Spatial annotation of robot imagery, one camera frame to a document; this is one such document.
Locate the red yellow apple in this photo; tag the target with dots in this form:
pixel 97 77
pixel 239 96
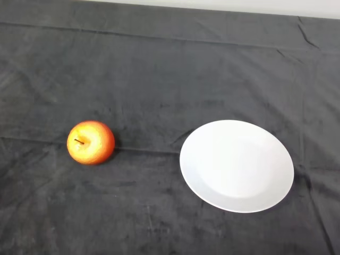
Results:
pixel 93 148

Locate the black cloth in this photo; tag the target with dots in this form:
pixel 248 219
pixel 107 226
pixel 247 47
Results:
pixel 159 79

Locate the white round plate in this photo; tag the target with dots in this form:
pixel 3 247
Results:
pixel 236 167

